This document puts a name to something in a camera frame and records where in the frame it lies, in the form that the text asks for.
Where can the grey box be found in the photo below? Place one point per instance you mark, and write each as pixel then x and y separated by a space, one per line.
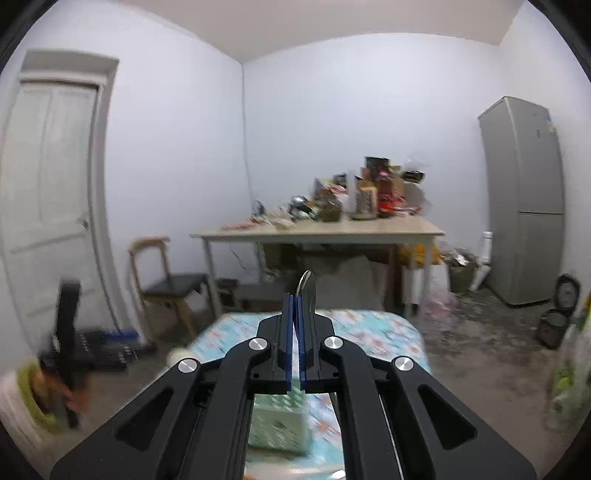
pixel 258 295

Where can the small dark stool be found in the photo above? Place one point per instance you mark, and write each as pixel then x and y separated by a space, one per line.
pixel 228 293

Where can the black box device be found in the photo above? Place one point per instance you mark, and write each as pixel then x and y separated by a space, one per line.
pixel 300 203

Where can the clear plastic bag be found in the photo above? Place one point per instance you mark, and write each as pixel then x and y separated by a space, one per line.
pixel 565 383

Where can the metal spoon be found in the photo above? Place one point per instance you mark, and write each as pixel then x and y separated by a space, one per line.
pixel 306 281

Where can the grey sack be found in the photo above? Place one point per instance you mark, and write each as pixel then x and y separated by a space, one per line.
pixel 355 277

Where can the small beige bundle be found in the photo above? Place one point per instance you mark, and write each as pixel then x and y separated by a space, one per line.
pixel 281 224

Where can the wooden table white legs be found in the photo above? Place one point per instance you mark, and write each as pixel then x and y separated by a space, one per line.
pixel 323 228

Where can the trash bin with bag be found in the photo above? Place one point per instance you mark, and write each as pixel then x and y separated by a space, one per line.
pixel 461 272

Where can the green utensil holder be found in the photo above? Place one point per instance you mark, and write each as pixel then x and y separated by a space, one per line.
pixel 277 424

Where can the flat red packet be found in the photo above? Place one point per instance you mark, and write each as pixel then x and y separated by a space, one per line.
pixel 235 226

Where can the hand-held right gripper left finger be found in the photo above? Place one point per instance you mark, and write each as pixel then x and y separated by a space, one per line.
pixel 289 341

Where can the brown cardboard boxes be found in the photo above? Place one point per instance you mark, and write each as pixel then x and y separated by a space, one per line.
pixel 376 170

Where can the black charger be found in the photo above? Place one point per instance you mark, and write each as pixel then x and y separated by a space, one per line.
pixel 258 208

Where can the person's left forearm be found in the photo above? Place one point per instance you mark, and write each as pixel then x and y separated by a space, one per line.
pixel 27 392

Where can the grey refrigerator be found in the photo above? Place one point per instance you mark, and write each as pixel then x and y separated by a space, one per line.
pixel 526 184

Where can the dark cooker pot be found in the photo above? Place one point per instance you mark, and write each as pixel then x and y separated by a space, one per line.
pixel 551 327

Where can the black plastic crate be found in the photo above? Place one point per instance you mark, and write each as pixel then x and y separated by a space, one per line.
pixel 111 348

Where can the crinkled clear bag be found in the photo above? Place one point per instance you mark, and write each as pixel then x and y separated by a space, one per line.
pixel 413 174

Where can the white panel door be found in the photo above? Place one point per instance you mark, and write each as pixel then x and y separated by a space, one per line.
pixel 51 184

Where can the wooden chair black seat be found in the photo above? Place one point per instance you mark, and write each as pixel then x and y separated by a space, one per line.
pixel 173 281

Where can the floral tablecloth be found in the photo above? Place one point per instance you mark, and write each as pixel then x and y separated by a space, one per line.
pixel 369 327

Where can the pink plastic bag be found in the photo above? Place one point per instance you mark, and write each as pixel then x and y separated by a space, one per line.
pixel 436 295

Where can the person's left hand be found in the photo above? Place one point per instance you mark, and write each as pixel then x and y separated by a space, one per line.
pixel 51 392

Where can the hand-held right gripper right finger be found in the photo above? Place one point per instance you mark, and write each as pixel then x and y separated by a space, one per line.
pixel 302 341

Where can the black rice cooker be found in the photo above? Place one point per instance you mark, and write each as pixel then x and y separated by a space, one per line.
pixel 567 295

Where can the yellow bag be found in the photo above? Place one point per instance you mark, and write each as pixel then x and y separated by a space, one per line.
pixel 418 254

